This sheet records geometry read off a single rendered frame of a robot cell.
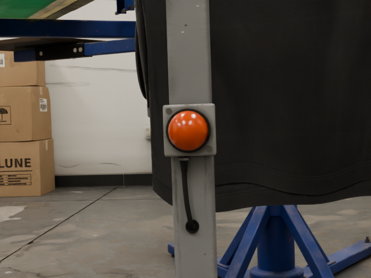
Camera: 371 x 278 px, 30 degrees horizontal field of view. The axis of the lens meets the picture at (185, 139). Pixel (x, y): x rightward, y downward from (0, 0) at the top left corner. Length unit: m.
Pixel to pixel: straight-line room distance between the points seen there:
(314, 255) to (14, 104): 3.63
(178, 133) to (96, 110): 5.11
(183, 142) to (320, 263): 1.55
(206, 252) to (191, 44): 0.20
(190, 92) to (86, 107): 5.09
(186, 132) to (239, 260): 1.54
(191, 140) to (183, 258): 0.13
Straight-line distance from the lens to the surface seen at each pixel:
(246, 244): 2.18
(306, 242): 2.18
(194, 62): 0.67
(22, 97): 5.39
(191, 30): 0.67
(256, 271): 2.35
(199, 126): 0.63
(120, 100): 5.69
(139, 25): 0.97
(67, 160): 5.82
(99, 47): 2.73
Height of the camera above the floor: 0.68
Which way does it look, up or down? 3 degrees down
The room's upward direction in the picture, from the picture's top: 2 degrees counter-clockwise
